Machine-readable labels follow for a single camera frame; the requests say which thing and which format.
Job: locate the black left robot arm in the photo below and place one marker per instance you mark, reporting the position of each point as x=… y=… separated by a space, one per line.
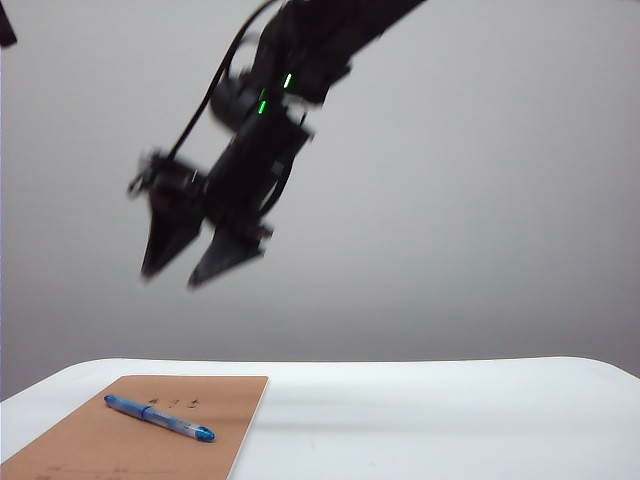
x=6 y=27

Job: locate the brown kraft notebook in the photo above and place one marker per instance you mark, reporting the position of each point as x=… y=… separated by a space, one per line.
x=100 y=450

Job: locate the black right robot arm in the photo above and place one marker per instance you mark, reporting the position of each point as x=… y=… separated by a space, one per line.
x=310 y=45

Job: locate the blue transparent pen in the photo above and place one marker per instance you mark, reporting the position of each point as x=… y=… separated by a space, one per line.
x=155 y=416

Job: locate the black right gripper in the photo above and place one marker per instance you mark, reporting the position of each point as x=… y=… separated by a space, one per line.
x=250 y=170

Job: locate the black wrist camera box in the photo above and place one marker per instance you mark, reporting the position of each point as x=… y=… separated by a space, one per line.
x=172 y=182

